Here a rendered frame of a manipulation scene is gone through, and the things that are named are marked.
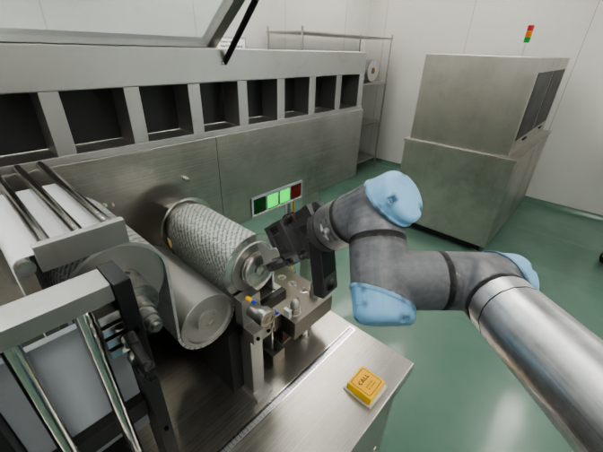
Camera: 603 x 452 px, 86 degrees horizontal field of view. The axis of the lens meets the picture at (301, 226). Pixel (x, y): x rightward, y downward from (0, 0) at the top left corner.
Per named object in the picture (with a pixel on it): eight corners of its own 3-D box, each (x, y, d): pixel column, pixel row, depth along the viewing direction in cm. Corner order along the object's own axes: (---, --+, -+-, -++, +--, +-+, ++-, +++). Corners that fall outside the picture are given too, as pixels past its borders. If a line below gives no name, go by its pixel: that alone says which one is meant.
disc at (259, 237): (228, 309, 68) (221, 250, 61) (226, 308, 68) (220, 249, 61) (278, 278, 78) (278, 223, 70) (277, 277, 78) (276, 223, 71)
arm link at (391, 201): (390, 219, 37) (384, 156, 40) (327, 244, 45) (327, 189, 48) (431, 234, 41) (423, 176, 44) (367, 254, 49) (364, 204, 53)
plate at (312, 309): (294, 340, 87) (294, 324, 84) (209, 275, 111) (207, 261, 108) (330, 309, 98) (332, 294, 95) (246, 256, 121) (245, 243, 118)
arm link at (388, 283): (458, 322, 36) (443, 230, 40) (357, 321, 36) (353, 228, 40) (430, 328, 43) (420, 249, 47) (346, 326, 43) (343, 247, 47)
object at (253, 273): (240, 277, 64) (262, 247, 66) (233, 273, 65) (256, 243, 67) (257, 291, 70) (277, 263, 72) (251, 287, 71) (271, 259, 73)
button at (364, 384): (369, 406, 79) (371, 400, 78) (345, 387, 83) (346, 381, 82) (384, 386, 84) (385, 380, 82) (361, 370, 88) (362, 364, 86)
